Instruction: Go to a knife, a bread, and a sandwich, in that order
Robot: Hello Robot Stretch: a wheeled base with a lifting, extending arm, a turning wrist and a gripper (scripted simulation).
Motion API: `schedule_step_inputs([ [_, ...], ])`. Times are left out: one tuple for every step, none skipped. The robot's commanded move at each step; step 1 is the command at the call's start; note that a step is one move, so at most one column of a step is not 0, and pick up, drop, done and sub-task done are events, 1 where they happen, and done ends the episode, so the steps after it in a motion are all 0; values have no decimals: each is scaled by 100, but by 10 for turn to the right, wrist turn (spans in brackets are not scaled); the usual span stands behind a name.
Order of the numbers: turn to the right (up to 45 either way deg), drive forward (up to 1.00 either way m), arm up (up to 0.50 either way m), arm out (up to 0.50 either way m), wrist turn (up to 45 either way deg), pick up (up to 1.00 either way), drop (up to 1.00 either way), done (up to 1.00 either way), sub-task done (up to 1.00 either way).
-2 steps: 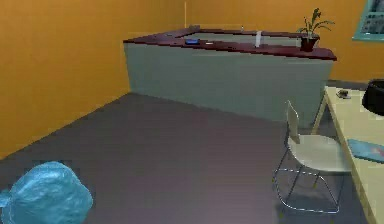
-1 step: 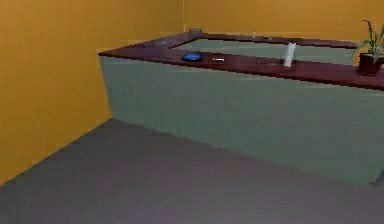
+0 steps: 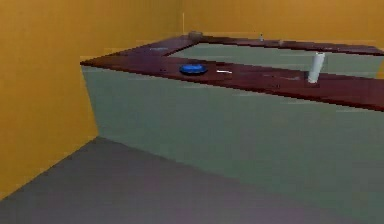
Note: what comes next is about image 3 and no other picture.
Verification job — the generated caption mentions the blue plate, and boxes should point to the blue plate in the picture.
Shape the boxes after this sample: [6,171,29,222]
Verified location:
[179,63,209,76]

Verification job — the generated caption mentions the green counter with maroon top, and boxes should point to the green counter with maroon top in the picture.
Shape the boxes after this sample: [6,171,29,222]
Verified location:
[79,34,384,224]

